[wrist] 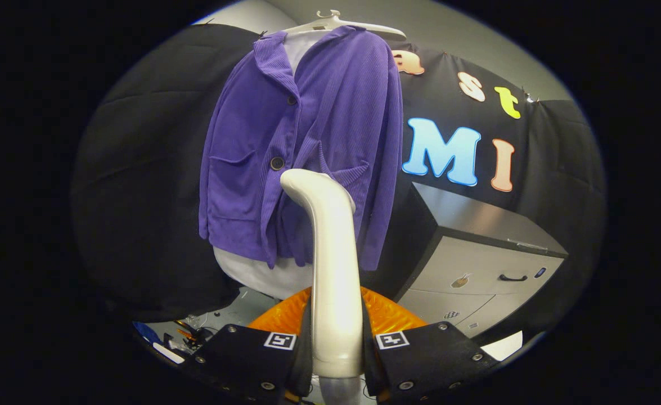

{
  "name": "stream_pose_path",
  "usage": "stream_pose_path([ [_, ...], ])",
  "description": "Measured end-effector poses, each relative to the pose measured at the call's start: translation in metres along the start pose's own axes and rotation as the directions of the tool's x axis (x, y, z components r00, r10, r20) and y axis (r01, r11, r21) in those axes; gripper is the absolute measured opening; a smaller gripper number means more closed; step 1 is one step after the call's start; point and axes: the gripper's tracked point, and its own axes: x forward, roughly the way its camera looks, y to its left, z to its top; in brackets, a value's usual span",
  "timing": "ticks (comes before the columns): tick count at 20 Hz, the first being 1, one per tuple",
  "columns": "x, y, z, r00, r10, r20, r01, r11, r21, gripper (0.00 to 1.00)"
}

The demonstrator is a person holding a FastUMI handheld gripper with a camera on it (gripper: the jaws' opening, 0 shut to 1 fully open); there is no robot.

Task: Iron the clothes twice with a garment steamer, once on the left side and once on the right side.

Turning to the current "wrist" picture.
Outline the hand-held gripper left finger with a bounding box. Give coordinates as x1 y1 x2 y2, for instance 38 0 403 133
192 287 314 403

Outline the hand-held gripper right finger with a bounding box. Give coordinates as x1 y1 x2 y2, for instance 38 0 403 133
361 287 500 401

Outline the white undershirt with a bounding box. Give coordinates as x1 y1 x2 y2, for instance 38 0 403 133
213 29 326 302

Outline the white garment steamer head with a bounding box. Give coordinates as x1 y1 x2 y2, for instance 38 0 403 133
280 169 365 379

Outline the purple corduroy jacket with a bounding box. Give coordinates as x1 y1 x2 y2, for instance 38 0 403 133
198 25 404 272

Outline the white clothes hanger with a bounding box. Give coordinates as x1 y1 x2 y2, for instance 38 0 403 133
277 10 407 41

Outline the white paper sheet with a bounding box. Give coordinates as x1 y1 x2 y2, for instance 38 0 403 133
479 331 524 362

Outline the blue floor object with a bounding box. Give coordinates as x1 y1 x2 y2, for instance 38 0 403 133
133 322 163 345

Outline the grey cabinet with dark top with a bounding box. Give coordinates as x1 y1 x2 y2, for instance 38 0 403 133
392 181 568 338

